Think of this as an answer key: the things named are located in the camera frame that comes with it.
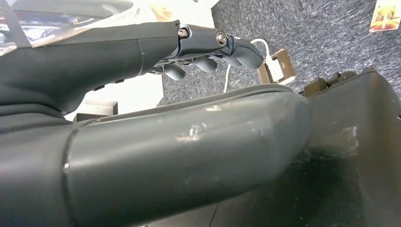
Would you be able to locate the gold printed room key card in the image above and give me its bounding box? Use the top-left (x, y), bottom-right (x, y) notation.
top-left (369, 0), bottom-right (401, 33)

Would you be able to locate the white plug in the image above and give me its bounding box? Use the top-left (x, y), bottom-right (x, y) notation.
top-left (264, 54), bottom-right (283, 82)

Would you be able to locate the brass floor socket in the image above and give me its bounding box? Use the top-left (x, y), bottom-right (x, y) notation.
top-left (257, 48), bottom-right (296, 86)

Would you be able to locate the clear plastic film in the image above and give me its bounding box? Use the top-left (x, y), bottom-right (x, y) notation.
top-left (0, 0), bottom-right (181, 57)

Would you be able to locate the black robot body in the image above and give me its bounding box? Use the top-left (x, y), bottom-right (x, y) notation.
top-left (147, 67), bottom-right (401, 227)

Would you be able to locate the thin white cable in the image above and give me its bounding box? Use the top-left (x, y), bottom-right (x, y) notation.
top-left (223, 37), bottom-right (271, 94)

